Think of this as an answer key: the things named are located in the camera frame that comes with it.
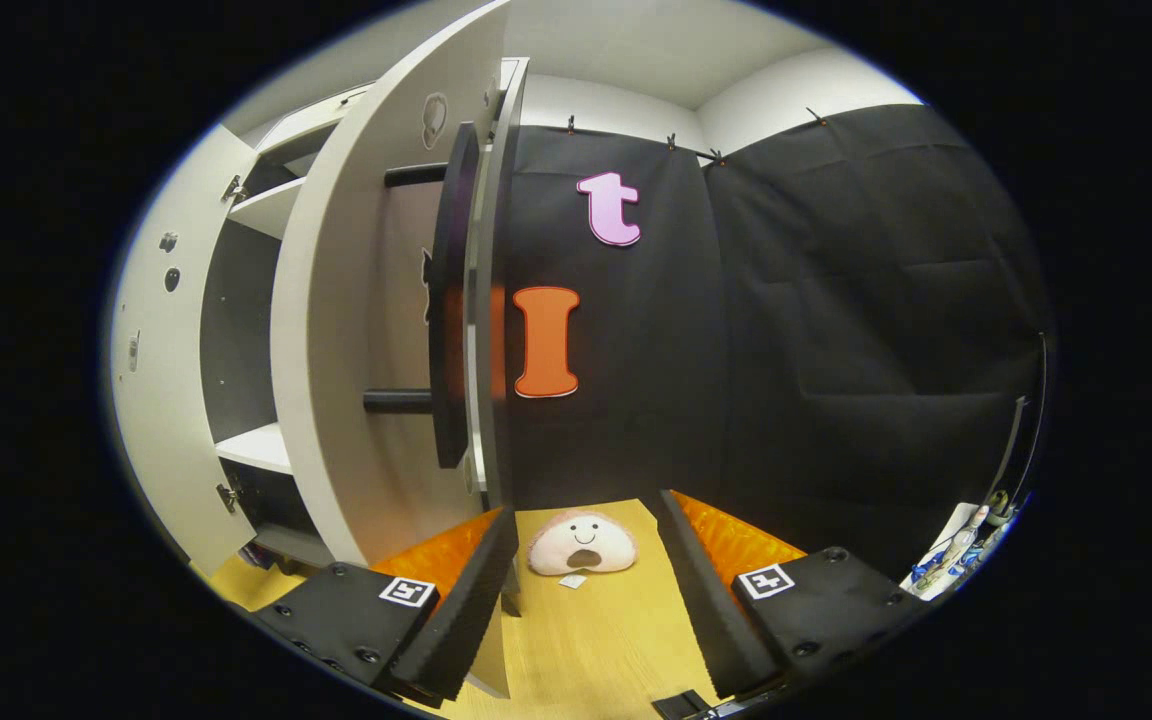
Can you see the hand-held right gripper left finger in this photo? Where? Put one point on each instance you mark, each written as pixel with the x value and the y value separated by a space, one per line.
pixel 471 615

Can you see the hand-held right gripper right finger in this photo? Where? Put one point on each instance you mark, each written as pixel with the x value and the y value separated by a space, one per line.
pixel 711 620

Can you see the white cabinet door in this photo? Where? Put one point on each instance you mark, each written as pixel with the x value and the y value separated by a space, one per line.
pixel 336 350
pixel 166 400

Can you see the small white packet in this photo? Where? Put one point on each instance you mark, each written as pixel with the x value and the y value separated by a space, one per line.
pixel 573 580

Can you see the pink smiling plush toy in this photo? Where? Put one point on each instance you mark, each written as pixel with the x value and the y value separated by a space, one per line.
pixel 581 540

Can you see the white tray of small items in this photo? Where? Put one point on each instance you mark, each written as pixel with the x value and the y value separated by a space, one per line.
pixel 941 565

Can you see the black backdrop cloth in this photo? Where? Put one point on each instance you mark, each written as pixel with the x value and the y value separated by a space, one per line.
pixel 836 350

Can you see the black metal stand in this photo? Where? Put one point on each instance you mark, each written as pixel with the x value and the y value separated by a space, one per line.
pixel 1043 390

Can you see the white and grey cabinet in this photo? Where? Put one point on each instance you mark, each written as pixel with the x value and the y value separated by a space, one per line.
pixel 266 205

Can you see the white cabinet drawer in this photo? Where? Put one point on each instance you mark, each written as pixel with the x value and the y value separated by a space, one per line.
pixel 306 120

